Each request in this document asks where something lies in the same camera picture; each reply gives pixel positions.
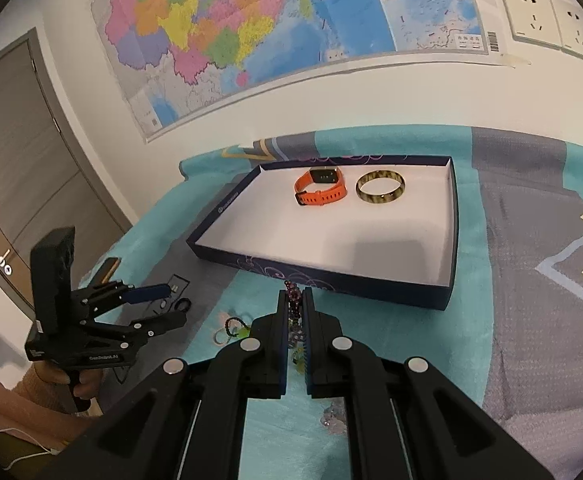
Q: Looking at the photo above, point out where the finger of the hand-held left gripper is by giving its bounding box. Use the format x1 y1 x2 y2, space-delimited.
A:
72 281 173 322
88 309 188 349

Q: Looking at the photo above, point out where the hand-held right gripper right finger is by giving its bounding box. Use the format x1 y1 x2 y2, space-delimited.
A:
303 286 542 480

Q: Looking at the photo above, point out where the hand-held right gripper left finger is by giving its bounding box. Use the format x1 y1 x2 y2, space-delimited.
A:
36 287 292 480

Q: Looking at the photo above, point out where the dark red beaded bracelet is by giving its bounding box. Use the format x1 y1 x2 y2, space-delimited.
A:
284 280 308 376

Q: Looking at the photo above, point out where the hair tie with green ornament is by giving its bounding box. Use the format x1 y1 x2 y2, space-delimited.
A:
224 314 252 337

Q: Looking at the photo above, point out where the dark blue box tray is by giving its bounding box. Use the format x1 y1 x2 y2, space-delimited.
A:
186 155 460 312

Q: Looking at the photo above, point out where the person's left hand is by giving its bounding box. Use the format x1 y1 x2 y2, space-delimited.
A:
35 364 104 418

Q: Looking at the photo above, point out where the brown wooden strip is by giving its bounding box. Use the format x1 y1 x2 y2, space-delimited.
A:
93 257 121 287

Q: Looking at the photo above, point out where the grey-brown door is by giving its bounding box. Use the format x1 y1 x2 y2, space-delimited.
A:
0 27 139 322

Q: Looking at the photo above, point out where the orange wrist watch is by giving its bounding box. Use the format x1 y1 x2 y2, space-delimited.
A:
293 166 349 207

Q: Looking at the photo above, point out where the tortoiseshell bangle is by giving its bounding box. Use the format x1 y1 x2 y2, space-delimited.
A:
355 170 405 209

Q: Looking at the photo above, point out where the strip of clear tape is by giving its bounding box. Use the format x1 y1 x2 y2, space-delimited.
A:
496 52 532 69

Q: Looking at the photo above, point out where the white cable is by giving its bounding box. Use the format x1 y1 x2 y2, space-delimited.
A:
0 415 69 461

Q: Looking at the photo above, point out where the colourful wall map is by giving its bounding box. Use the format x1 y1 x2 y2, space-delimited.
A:
91 0 489 144

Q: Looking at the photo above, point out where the white wall socket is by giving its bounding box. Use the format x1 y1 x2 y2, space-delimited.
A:
551 0 583 66
496 0 565 47

